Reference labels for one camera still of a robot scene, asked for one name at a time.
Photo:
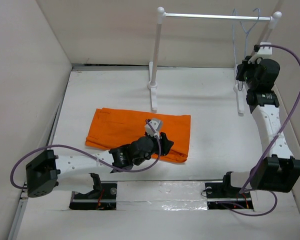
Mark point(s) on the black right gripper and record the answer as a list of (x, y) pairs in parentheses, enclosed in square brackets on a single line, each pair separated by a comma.
[(245, 65)]

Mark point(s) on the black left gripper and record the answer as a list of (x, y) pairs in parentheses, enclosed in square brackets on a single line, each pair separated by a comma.
[(165, 143)]

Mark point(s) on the blue wire hanger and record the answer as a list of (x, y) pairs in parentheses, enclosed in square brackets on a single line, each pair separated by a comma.
[(247, 33)]

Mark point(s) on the orange trousers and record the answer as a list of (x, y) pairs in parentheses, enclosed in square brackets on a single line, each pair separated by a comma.
[(111, 128)]

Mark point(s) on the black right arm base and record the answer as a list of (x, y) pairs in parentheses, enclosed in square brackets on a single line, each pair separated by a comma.
[(221, 195)]

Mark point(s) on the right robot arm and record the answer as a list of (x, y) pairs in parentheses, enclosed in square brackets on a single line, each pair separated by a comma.
[(278, 170)]

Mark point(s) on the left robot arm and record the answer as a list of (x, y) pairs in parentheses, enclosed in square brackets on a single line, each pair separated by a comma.
[(48, 172)]

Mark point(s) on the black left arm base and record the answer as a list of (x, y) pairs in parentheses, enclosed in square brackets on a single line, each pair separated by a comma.
[(103, 196)]

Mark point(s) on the silver tape strip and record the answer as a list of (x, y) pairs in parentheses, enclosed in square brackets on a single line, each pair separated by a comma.
[(160, 196)]

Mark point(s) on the white garment rack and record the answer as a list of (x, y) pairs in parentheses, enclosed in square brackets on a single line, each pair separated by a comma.
[(198, 41)]

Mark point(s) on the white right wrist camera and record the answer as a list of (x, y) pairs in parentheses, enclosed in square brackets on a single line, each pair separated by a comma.
[(261, 52)]

